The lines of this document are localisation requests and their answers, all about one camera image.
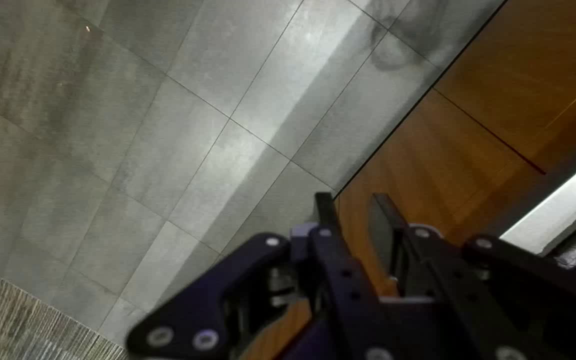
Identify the wooden counter cabinet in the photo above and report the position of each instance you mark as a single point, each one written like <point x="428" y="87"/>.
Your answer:
<point x="474" y="120"/>

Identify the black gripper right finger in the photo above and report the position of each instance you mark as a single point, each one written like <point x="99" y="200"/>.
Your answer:
<point x="501" y="301"/>

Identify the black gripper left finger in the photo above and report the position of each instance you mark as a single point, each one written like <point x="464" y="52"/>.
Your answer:
<point x="195" y="312"/>

